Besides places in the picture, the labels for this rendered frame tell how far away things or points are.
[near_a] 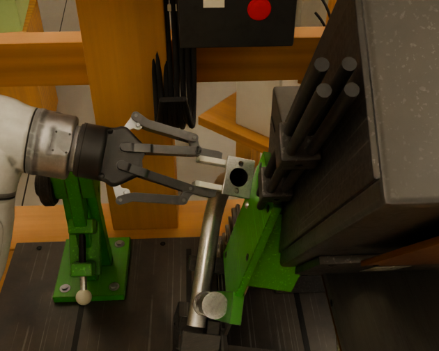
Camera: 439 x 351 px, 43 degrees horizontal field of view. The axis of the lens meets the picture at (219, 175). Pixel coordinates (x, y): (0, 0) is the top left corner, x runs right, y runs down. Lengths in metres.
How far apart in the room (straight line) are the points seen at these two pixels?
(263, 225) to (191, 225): 0.53
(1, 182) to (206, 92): 2.73
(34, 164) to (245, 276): 0.31
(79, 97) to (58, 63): 2.38
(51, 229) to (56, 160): 0.52
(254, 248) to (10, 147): 0.34
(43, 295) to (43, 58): 0.44
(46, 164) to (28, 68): 0.40
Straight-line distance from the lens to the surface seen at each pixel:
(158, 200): 0.77
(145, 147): 0.77
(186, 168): 2.80
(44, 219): 1.29
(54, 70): 1.11
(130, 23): 0.95
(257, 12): 0.83
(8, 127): 0.75
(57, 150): 0.74
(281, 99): 0.94
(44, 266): 1.16
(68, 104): 3.43
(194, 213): 1.24
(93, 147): 0.75
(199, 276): 0.90
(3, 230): 0.78
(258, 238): 0.71
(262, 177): 0.61
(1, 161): 0.75
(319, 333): 1.02
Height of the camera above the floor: 1.72
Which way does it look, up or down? 39 degrees down
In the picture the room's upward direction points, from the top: straight up
